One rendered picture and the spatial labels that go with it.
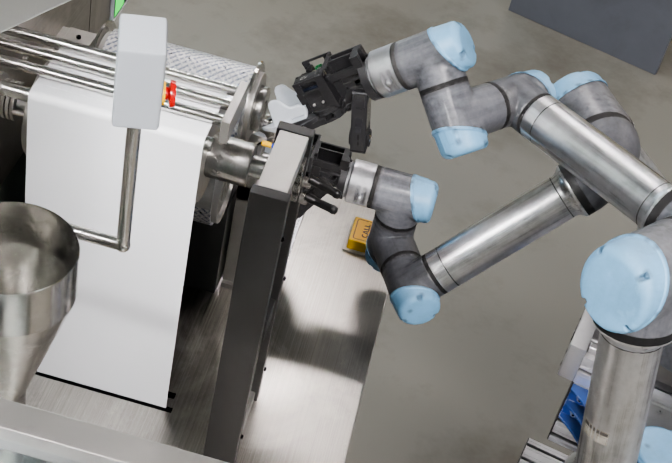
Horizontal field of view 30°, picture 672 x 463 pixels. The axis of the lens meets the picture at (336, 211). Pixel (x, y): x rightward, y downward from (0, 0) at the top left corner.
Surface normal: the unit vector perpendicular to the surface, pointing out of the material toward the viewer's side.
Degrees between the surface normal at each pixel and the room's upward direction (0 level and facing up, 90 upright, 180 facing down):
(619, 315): 82
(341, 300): 0
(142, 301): 90
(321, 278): 0
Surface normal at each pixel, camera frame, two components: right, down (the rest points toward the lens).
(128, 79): 0.09, 0.66
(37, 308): 0.58, 0.61
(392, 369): 0.18, -0.75
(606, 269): -0.78, 0.16
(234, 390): -0.20, 0.61
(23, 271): 0.00, 0.39
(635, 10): -0.48, 0.50
